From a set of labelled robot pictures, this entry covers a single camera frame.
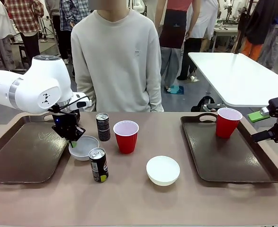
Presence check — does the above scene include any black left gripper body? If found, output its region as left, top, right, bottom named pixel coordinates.
left=48, top=105, right=86, bottom=143

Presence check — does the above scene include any white bowl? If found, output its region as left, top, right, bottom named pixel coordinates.
left=68, top=135, right=100, bottom=162
left=146, top=155, right=180, bottom=186

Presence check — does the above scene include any red plastic cup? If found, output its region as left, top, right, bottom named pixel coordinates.
left=215, top=107, right=243, bottom=139
left=113, top=120, right=139, bottom=155

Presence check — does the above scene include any black soda can yellow mark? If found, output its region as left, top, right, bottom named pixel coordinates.
left=89, top=147, right=109, bottom=183

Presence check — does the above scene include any brown plastic tray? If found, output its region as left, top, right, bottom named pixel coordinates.
left=0, top=111, right=79, bottom=184
left=180, top=113, right=278, bottom=184

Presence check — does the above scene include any white background table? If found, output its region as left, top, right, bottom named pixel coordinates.
left=188, top=52, right=278, bottom=107

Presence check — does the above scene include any black bag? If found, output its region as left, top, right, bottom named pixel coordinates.
left=190, top=96, right=227, bottom=113

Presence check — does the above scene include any person in grey trousers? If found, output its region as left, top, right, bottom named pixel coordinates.
left=257, top=0, right=278, bottom=71

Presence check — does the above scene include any person in beige sweatshirt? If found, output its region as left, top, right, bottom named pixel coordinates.
left=71, top=3, right=164, bottom=113

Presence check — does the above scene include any person in orange trousers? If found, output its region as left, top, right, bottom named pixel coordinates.
left=237, top=0, right=278, bottom=61

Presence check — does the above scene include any blue floor mat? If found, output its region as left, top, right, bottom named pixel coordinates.
left=163, top=85, right=186, bottom=95

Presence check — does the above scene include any black tripod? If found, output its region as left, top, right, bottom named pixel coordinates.
left=37, top=16, right=50, bottom=43

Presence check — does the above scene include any person in blue plaid shirt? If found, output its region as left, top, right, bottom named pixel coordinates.
left=58, top=0, right=93, bottom=65

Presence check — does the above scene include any person in white top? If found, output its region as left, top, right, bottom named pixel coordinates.
left=176, top=0, right=221, bottom=82

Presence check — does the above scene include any person with black apron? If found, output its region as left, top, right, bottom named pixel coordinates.
left=155, top=0, right=194, bottom=93

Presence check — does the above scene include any person in red plaid shirt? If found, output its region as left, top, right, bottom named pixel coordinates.
left=4, top=0, right=45, bottom=62

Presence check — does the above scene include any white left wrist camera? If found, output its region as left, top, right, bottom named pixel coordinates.
left=70, top=92, right=92, bottom=110

